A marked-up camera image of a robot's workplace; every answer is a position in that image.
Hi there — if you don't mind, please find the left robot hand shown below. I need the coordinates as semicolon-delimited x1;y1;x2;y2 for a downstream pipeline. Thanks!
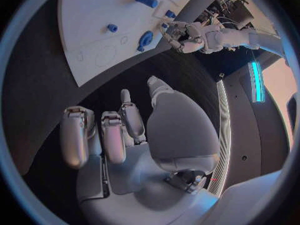
160;21;209;54

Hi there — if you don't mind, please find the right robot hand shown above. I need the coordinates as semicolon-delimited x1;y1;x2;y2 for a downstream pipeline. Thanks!
59;75;222;225

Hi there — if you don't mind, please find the white task board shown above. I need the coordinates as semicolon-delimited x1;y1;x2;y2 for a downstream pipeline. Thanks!
56;0;220;88

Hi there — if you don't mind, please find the cluttered workshop desk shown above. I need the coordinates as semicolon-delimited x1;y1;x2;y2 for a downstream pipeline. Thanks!
193;0;257;31

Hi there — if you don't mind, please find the blue long cylinder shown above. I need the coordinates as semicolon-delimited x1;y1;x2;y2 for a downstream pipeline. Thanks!
134;0;159;9

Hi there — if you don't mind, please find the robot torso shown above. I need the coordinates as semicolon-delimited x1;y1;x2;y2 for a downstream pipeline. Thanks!
206;54;297;199

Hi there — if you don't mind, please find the glowing light bar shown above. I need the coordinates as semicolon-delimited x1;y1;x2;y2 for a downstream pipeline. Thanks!
248;59;267;104

